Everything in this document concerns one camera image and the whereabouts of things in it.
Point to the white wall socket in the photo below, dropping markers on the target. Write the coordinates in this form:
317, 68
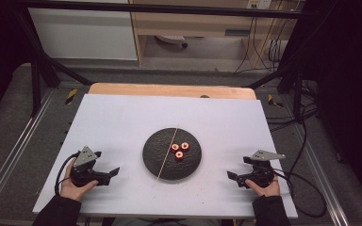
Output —
259, 3

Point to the yellow black tape marker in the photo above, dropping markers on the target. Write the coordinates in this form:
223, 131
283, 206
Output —
71, 96
274, 101

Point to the person's left hand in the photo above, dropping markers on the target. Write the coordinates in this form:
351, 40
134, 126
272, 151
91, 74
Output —
72, 190

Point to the black round plate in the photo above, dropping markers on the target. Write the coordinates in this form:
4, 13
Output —
157, 163

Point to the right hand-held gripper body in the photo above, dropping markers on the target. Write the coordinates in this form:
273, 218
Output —
262, 171

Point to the white cabinet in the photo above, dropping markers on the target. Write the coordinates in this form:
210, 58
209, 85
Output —
85, 31

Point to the person's right hand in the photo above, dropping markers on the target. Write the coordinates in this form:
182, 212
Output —
268, 191

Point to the wooden table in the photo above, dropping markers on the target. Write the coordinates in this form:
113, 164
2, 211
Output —
169, 90

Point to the white board sheet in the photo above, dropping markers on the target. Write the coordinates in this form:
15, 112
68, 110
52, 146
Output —
122, 132

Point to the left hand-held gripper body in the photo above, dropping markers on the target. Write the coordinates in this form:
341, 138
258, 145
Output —
83, 158

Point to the black metal frame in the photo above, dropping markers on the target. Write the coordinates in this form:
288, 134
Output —
157, 8

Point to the thin wooden skewer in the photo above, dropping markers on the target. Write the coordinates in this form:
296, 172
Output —
166, 155

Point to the dark round table grommet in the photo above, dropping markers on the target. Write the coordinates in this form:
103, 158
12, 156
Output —
205, 96

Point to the light wooden desk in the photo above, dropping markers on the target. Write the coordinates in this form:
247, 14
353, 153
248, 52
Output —
194, 22

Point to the white power strip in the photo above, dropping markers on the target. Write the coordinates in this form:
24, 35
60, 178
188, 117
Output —
171, 39

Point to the aluminium floor rail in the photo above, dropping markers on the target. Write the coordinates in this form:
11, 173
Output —
15, 144
323, 175

